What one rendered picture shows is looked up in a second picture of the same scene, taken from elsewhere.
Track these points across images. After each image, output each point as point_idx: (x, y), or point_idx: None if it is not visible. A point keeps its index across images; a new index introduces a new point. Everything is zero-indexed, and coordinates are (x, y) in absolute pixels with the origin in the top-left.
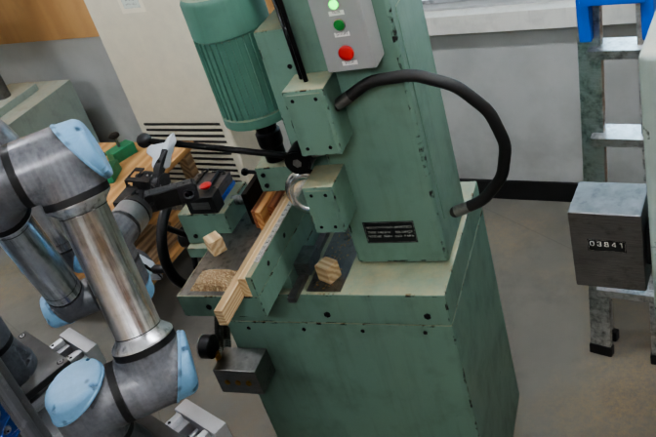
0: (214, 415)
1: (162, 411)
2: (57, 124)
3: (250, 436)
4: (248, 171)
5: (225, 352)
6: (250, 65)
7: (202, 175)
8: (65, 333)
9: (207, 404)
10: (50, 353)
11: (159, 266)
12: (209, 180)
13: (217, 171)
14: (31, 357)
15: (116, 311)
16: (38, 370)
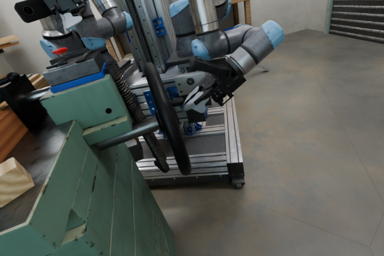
0: (274, 248)
1: (313, 228)
2: None
3: (232, 247)
4: (6, 77)
5: (133, 142)
6: None
7: (80, 58)
8: (202, 71)
9: (290, 253)
10: (180, 59)
11: (173, 99)
12: (69, 62)
13: (56, 63)
14: (179, 51)
15: None
16: (176, 57)
